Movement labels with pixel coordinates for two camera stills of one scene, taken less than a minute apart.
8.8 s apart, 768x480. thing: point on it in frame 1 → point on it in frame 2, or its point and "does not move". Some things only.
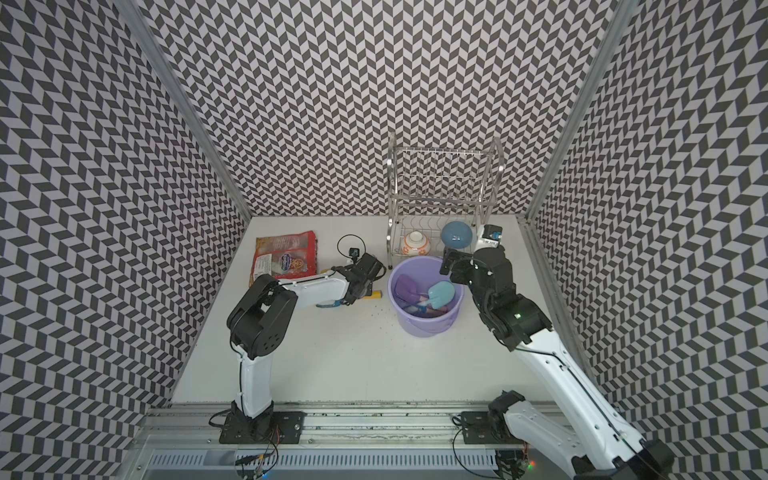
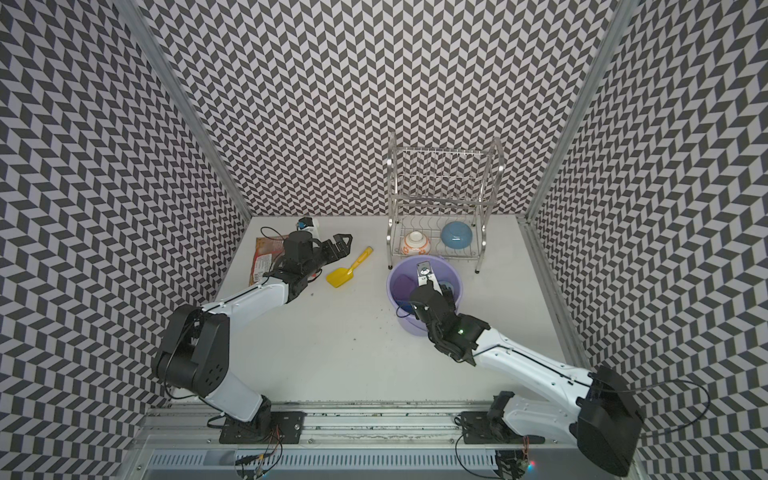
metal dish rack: x=439 y=197 does not move
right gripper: x=463 y=260 → x=450 y=305
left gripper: x=370 y=289 → x=343 y=250
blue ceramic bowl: x=457 y=234 does not move
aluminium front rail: x=327 y=432 does not move
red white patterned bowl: x=416 y=243 does not move
